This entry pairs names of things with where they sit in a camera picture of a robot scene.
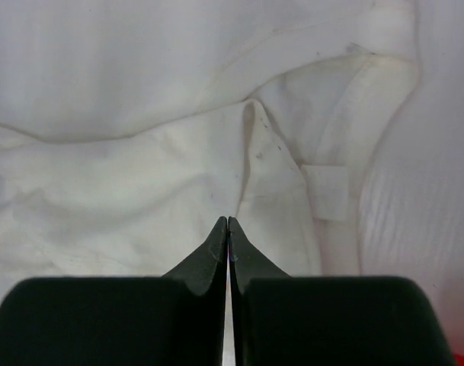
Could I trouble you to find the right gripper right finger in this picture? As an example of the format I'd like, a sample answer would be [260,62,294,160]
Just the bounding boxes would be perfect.
[228,218,456,365]

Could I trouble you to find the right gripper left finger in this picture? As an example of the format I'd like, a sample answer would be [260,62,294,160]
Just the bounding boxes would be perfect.
[0,217,227,365]

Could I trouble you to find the white t shirt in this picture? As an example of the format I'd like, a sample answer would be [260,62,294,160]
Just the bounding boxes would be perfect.
[0,1,464,355]

